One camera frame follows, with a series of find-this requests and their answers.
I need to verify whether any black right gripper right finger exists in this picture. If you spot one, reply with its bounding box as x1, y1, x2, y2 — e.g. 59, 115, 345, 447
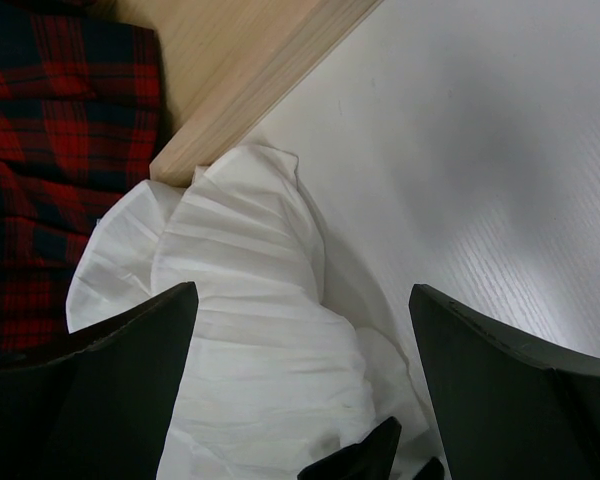
409, 285, 600, 479

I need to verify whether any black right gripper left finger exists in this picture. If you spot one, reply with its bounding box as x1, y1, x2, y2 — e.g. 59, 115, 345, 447
0, 282, 198, 479

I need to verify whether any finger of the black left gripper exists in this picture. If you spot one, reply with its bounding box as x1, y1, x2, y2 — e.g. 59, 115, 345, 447
297, 417, 402, 480
413, 457, 445, 480

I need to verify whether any wooden clothes rack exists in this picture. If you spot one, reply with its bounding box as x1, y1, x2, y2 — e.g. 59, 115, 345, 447
88, 0, 379, 187

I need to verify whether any white pleated skirt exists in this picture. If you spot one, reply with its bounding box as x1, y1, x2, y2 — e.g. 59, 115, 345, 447
66, 145, 430, 479

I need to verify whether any red black plaid garment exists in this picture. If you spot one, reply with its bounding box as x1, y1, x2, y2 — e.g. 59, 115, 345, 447
0, 1, 163, 355

